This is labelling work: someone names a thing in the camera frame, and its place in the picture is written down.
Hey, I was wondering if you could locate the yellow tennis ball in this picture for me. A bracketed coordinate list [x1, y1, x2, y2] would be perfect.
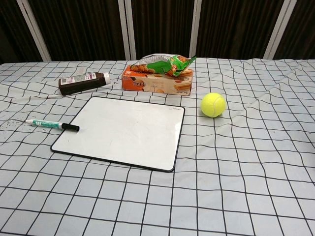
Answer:
[201, 92, 227, 118]

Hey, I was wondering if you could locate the white checked tablecloth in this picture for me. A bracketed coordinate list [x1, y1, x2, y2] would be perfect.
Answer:
[0, 58, 315, 236]

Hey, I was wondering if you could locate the black-capped whiteboard marker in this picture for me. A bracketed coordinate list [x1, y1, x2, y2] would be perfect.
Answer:
[25, 118, 80, 132]

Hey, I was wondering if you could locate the white folding screen frame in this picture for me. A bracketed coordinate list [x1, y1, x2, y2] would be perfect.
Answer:
[117, 0, 137, 60]
[263, 0, 298, 59]
[188, 0, 206, 59]
[15, 0, 52, 62]

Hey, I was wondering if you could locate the white board black frame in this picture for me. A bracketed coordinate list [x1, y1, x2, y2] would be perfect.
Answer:
[50, 96, 186, 172]

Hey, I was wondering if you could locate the green snack bag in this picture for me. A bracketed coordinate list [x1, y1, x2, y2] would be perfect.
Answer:
[129, 54, 197, 78]

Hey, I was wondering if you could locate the brown bottle white cap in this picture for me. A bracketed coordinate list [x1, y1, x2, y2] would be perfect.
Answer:
[58, 72, 111, 96]

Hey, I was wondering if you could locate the orange biscuit box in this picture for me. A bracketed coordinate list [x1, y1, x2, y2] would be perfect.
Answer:
[122, 66, 194, 96]

